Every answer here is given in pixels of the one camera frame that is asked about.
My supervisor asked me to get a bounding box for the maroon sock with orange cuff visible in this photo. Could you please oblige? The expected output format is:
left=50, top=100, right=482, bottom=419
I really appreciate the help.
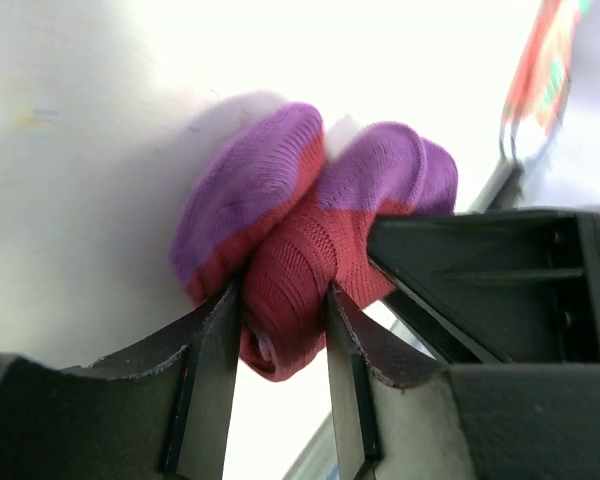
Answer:
left=170, top=103, right=458, bottom=382

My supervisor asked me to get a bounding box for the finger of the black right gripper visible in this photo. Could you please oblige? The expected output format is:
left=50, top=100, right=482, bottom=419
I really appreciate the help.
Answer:
left=367, top=209, right=600, bottom=363

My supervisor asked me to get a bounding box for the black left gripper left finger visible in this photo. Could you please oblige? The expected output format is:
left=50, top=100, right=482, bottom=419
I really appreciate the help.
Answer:
left=0, top=283, right=241, bottom=479

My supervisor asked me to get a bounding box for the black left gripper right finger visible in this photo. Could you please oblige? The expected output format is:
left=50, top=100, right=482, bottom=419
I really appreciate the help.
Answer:
left=325, top=287, right=600, bottom=479

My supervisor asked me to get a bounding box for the pink patterned sock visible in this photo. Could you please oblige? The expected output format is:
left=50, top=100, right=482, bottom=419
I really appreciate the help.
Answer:
left=502, top=0, right=591, bottom=133

